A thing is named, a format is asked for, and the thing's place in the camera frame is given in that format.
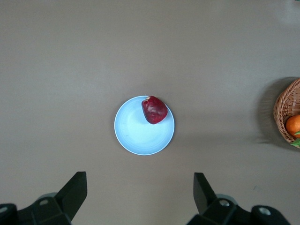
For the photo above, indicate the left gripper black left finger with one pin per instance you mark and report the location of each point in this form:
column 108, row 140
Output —
column 70, row 199

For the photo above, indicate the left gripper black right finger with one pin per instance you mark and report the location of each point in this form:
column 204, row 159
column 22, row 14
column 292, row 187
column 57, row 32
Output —
column 204, row 197

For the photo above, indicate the red apple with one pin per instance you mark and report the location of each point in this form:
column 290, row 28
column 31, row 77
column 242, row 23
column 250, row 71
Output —
column 154, row 111

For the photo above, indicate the light blue plate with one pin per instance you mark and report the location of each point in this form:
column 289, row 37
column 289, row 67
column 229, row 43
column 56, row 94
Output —
column 140, row 136

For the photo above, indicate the orange tangerine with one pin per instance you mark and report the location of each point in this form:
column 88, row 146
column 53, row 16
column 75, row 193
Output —
column 294, row 125

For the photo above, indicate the brown wicker basket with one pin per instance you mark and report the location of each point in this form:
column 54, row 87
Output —
column 281, row 110

